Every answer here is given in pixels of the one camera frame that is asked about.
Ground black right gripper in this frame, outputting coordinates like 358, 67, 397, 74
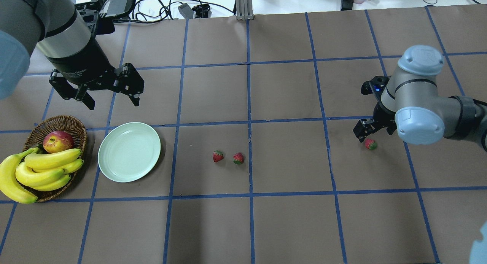
353, 76, 397, 143

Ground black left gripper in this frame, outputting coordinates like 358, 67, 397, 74
46, 43, 145, 110

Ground red strawberry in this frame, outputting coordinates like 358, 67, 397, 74
364, 138, 378, 150
232, 153, 245, 165
212, 150, 224, 163

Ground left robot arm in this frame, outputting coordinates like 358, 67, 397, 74
0, 0, 145, 110

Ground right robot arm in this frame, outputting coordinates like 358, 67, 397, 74
353, 45, 487, 150

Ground light green plate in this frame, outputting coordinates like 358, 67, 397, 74
97, 122, 162, 183

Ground red apple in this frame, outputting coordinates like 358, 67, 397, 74
42, 130, 75, 153

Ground brown wicker basket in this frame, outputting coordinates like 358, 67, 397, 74
21, 115, 89, 203

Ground black power adapter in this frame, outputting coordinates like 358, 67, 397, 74
101, 0, 134, 19

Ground yellow banana bunch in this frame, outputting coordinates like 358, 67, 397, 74
0, 147, 84, 204

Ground black cables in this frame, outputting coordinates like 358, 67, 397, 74
126, 0, 234, 23

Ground aluminium frame post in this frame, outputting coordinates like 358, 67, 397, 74
235, 0, 254, 20

